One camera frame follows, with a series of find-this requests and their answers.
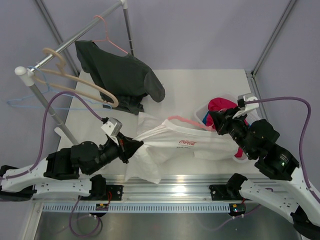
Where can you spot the beige wooden hanger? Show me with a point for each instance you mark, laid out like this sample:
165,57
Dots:
75,80

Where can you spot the dark grey t-shirt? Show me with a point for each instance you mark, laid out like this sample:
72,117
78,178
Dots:
126,77

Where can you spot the silver clothes rack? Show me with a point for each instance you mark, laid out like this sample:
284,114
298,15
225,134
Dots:
27,75

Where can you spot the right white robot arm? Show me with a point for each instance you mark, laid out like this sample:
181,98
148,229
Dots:
258,143

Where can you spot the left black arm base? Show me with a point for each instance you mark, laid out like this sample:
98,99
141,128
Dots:
117,193

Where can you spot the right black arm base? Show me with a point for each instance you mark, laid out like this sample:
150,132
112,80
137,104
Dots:
223,192

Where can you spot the white slotted cable duct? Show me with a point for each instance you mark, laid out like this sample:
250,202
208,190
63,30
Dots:
137,208

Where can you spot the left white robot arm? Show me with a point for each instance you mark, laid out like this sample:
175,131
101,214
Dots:
71,172

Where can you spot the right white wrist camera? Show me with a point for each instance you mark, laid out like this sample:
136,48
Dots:
246,104

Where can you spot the white plastic basket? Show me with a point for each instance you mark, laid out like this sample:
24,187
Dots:
201,111

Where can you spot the pink plastic hanger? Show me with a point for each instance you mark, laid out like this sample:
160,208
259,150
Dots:
191,122

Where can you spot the white Coca-Cola t-shirt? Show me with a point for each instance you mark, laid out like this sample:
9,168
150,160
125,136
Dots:
164,140

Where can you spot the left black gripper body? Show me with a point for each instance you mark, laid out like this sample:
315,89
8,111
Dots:
108,152

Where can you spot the aluminium mounting rail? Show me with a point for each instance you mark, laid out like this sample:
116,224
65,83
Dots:
171,189

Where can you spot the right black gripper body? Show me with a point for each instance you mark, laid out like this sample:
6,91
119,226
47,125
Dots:
238,129

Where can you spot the magenta cloth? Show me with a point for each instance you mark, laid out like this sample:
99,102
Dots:
220,104

